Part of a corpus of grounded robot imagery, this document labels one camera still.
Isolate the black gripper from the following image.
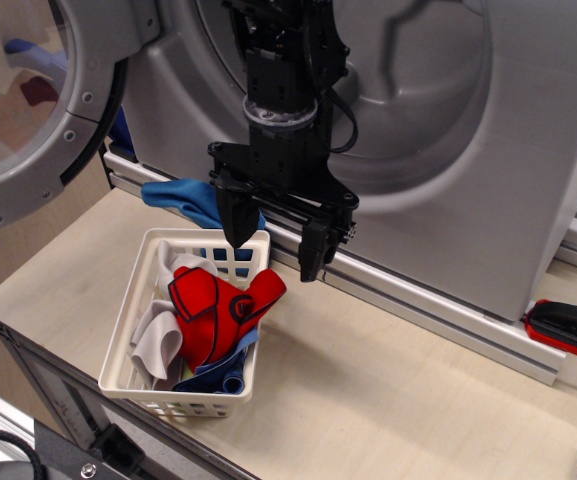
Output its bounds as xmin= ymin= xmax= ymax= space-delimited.
xmin=208 ymin=118 xmax=359 ymax=282

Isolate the red cloth with dark trim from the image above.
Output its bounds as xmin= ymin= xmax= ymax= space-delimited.
xmin=168 ymin=267 xmax=287 ymax=372

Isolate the white plastic laundry basket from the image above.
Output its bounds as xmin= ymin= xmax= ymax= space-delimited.
xmin=98 ymin=229 xmax=270 ymax=418

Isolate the white grey cloth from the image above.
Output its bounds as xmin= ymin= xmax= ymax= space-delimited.
xmin=130 ymin=240 xmax=218 ymax=390

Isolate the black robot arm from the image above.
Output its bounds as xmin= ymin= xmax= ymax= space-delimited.
xmin=208 ymin=1 xmax=359 ymax=282

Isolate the grey toy washing machine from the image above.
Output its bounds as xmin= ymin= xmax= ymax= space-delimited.
xmin=117 ymin=0 xmax=577 ymax=323

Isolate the blue cloth behind basket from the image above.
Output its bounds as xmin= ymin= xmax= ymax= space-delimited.
xmin=140 ymin=178 xmax=267 ymax=278

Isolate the dark blue cloth in basket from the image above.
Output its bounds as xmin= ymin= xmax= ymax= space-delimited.
xmin=172 ymin=327 xmax=259 ymax=395

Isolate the light green cloth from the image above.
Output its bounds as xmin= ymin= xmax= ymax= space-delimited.
xmin=180 ymin=363 xmax=194 ymax=381

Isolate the round transparent washer door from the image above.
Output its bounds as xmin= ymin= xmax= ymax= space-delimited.
xmin=0 ymin=1 xmax=160 ymax=228

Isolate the red black clamp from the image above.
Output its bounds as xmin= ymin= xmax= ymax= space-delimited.
xmin=524 ymin=300 xmax=577 ymax=356

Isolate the aluminium profile rail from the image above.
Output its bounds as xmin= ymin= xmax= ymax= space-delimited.
xmin=102 ymin=147 xmax=577 ymax=386

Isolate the black metal bracket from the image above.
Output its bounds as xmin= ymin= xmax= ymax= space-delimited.
xmin=34 ymin=420 xmax=146 ymax=479

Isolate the black cable lower left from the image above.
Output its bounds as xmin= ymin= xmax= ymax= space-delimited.
xmin=0 ymin=428 xmax=47 ymax=480

